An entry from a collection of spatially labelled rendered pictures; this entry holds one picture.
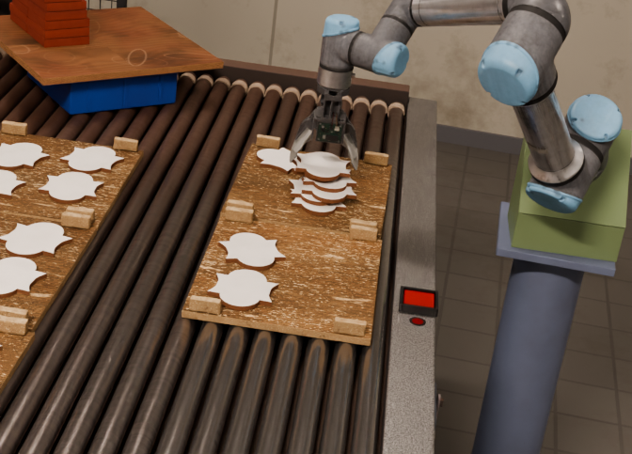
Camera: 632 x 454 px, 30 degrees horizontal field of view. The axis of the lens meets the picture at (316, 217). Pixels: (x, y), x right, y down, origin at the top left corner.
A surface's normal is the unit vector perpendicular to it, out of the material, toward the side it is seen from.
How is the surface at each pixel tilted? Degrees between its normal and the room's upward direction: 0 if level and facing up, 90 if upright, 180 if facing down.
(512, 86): 124
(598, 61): 90
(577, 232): 90
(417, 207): 0
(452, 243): 0
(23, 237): 0
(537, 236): 90
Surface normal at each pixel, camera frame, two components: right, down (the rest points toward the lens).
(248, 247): 0.11, -0.89
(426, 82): -0.18, 0.41
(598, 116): 0.07, -0.43
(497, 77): -0.54, 0.74
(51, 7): 0.56, 0.42
